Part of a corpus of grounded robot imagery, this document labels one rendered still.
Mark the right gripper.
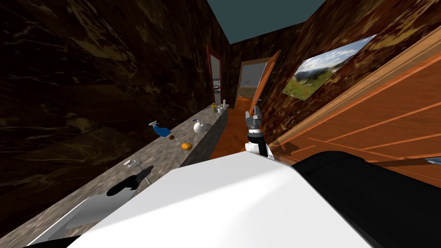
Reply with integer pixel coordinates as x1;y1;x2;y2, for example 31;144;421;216
245;105;263;132

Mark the orange open door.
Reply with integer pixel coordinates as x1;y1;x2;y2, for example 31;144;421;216
248;50;282;115

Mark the white kettle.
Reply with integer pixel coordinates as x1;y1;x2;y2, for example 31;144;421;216
193;119;208;134

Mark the landscape picture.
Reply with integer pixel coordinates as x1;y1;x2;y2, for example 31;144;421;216
282;34;377;102

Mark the blue spray bottle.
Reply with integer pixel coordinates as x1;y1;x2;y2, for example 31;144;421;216
148;121;172;138

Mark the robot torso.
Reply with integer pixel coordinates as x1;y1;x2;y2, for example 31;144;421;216
67;151;373;248

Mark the white tap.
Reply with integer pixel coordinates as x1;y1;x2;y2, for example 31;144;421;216
124;159;152;186

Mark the brown panelled wooden door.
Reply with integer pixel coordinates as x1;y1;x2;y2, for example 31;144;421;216
268;51;441;189

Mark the grey sink basin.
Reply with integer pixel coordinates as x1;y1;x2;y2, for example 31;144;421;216
34;189;139;246

